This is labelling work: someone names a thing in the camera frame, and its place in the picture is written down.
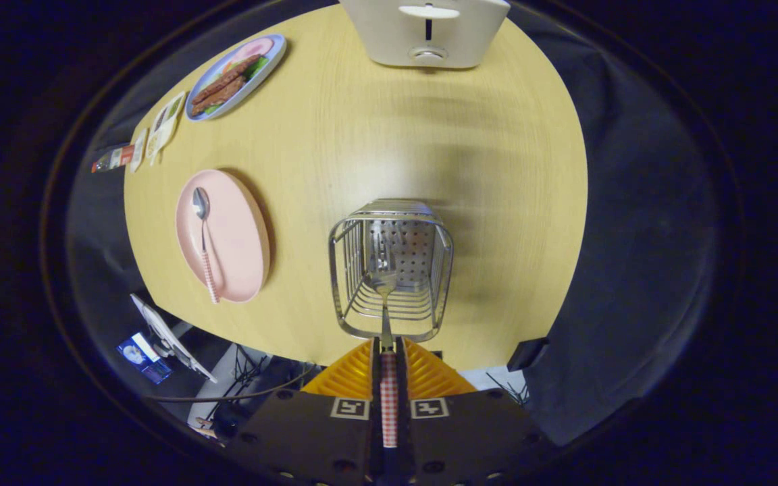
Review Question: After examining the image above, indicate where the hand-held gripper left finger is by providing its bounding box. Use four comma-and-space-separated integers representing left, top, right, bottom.
224, 337, 384, 486

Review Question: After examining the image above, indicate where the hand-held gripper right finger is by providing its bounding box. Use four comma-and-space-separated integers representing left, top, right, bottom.
396, 337, 553, 486

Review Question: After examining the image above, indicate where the fork with red checked handle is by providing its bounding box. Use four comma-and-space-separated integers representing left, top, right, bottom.
367, 270, 400, 448

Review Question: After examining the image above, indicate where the spoon with red checked handle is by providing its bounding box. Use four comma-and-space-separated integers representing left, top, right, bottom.
192, 187, 221, 304

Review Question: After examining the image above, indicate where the white flat device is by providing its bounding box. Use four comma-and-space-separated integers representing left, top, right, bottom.
130, 294, 217, 383

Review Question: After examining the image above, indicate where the blue lit screen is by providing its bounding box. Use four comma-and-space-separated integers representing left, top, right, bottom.
117, 333, 174, 385

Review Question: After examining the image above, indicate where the pink round plate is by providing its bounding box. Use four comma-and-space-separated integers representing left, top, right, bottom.
175, 169, 271, 303

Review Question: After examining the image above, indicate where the small white rectangular dish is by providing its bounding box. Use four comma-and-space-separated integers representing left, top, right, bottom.
129, 128, 148, 173

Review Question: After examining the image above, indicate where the clear plastic bottle red cap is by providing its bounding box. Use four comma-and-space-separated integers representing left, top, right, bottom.
90, 143, 134, 173

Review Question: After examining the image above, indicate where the white divided condiment tray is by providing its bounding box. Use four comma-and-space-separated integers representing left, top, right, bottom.
146, 91, 186, 164

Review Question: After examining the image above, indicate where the brown sausage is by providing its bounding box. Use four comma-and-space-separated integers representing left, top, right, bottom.
190, 76, 249, 117
192, 54, 263, 103

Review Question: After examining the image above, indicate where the blue food plate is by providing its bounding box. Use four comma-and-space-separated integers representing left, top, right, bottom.
185, 34, 287, 122

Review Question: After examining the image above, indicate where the pink ham slice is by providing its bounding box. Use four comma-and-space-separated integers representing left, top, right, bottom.
237, 38, 275, 60

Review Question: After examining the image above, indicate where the white toaster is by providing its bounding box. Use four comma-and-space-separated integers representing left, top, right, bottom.
340, 0, 511, 69

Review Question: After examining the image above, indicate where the thin dark cable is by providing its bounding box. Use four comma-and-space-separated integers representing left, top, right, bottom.
146, 363, 322, 404

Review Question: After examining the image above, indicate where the black table bracket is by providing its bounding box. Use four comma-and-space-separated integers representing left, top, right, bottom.
507, 337, 550, 372

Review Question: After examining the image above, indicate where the metal wire cutlery holder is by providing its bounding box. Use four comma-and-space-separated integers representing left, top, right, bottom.
328, 199, 455, 343

